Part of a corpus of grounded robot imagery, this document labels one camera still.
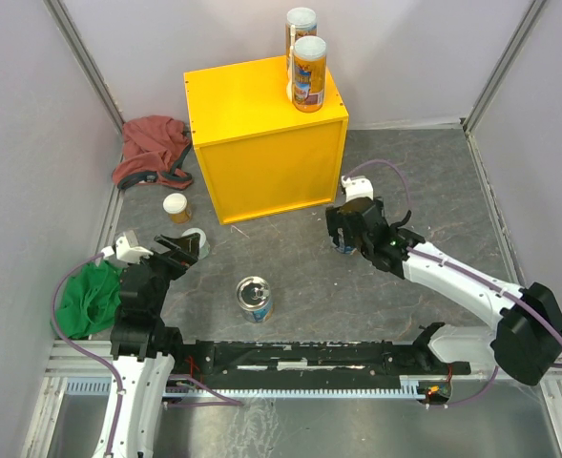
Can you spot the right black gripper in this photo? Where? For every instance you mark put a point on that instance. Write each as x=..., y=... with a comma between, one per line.
x=334, y=221

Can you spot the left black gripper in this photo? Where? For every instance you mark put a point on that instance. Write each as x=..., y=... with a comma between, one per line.
x=184, y=251

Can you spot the blue soup can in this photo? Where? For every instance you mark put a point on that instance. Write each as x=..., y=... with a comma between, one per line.
x=254, y=297
x=341, y=245

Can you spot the orange snack can with spoon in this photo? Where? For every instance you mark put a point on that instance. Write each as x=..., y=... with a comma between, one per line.
x=307, y=71

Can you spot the tall snack can with spoon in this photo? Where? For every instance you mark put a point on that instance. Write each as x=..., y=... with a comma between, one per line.
x=300, y=21

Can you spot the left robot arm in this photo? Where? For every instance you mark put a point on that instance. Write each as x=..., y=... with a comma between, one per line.
x=144, y=349

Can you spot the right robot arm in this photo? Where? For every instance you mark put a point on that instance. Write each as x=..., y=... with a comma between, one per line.
x=521, y=329

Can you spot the yellow wooden box counter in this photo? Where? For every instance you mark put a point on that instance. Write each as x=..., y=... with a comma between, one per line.
x=258, y=154

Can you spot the small orange jar white lid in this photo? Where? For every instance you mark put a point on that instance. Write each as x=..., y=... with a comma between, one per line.
x=177, y=206

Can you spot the blue soup can front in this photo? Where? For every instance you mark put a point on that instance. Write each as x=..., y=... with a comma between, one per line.
x=254, y=297

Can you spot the red crumpled cloth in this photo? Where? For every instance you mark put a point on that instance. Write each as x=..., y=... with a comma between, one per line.
x=153, y=153

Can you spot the green crumpled cloth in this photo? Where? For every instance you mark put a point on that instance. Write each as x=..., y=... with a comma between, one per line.
x=89, y=301

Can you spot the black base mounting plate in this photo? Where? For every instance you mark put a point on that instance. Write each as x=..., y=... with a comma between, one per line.
x=303, y=366

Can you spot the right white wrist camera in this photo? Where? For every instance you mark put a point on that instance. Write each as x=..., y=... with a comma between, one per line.
x=356, y=187

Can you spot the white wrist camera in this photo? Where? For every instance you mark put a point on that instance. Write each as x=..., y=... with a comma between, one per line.
x=356, y=187
x=126, y=249

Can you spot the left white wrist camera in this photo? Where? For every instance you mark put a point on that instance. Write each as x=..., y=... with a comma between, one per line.
x=126, y=249

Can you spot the right aluminium corner post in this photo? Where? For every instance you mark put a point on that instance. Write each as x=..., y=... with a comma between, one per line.
x=500, y=70

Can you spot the aluminium corner post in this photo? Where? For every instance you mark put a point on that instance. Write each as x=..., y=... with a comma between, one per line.
x=67, y=27
x=500, y=70

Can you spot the aluminium front frame rail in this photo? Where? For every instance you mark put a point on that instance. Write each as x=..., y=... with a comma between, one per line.
x=87, y=366

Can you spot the left aluminium corner post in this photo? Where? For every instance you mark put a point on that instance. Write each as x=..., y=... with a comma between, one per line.
x=67, y=27

